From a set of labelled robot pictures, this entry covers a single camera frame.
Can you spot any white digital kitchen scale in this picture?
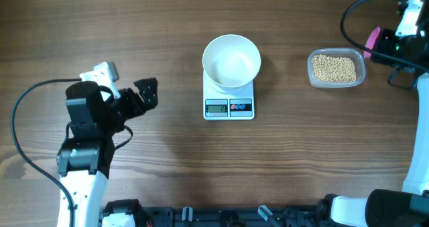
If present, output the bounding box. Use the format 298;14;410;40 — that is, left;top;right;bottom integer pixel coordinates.
202;73;255;121

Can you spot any soybeans pile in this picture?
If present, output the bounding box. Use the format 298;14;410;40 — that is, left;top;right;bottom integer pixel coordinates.
312;54;357;83

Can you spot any white bowl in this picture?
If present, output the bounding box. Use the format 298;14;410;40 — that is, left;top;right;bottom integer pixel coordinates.
202;34;261;90

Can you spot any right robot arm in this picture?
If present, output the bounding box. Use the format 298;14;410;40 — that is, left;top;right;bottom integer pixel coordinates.
314;35;428;227

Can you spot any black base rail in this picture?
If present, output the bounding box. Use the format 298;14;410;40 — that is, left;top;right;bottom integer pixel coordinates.
100;200;329;227

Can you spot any pink measuring scoop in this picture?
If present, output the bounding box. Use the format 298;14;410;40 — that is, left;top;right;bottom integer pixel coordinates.
363;27;381;59

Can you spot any left black cable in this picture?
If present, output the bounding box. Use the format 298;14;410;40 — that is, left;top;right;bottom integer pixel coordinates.
10;78;83;227

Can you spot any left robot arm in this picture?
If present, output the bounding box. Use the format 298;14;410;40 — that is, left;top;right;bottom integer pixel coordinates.
57;78;158;226

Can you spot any clear plastic container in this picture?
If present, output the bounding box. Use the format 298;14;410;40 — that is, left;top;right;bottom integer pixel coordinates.
307;48;366;88

